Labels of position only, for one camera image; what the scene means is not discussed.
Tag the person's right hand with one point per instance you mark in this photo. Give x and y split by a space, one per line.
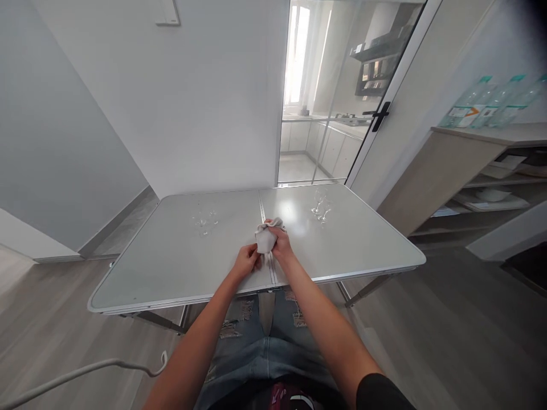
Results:
283 246

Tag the person's left hand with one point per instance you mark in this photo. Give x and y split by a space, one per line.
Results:
244 262

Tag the person's right fingers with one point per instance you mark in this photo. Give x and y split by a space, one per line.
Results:
278 230

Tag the white cleaning cloth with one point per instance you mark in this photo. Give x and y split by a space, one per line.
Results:
266 241

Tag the clear wine glass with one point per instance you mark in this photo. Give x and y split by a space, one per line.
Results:
325 213
213 215
201 223
318 201

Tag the white folding table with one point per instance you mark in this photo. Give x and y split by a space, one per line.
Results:
179 252

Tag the white kitchen counter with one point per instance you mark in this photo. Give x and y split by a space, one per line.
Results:
337 136

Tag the person's legs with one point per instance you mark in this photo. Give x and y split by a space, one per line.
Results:
260 341

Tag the light wooden shelf unit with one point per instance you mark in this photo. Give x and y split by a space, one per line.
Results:
431 179

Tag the person's body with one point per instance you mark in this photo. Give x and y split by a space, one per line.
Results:
290 395

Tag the glass sliding door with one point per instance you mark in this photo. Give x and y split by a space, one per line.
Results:
397 85

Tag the dark range hood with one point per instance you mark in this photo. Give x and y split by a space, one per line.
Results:
378 42

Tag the clear plastic water bottle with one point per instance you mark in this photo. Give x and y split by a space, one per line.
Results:
468 104
534 100
506 102

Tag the white wall panel box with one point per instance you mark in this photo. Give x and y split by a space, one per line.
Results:
167 13

